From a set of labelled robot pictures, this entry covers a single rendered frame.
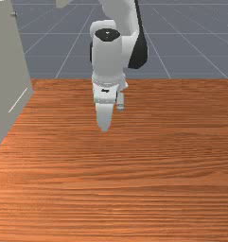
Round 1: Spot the pale grey cabinet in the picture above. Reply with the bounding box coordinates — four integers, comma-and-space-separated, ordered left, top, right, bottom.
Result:
0, 0, 35, 151

